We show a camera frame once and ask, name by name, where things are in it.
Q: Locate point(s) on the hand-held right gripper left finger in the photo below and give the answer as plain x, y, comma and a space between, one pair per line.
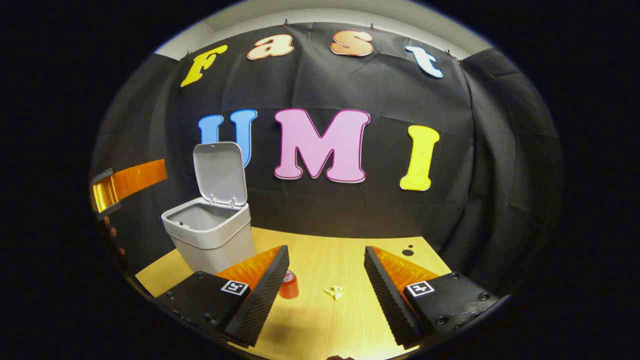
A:
262, 295

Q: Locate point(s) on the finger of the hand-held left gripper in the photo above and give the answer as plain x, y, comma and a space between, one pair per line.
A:
135, 180

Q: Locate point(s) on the wooden desktop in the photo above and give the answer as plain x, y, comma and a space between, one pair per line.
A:
325, 260

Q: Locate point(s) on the black backdrop cloth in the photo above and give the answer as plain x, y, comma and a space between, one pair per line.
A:
380, 210

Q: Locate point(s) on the red pop can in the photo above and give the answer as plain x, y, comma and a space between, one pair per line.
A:
290, 289

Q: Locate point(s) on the paper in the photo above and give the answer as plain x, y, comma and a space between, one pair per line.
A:
334, 292

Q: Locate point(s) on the grey desktop garbage bin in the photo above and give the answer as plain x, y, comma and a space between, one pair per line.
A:
215, 235

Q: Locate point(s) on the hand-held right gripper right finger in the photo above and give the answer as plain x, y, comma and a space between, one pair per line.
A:
387, 295

